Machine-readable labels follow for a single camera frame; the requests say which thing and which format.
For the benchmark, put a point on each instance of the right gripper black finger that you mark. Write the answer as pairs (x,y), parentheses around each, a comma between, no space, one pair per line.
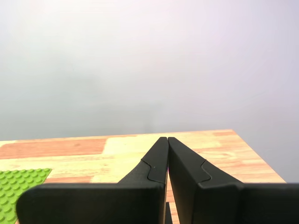
(105,203)
(222,203)

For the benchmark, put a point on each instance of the green studded baseplate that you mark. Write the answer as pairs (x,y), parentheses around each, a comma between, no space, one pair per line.
(14,186)

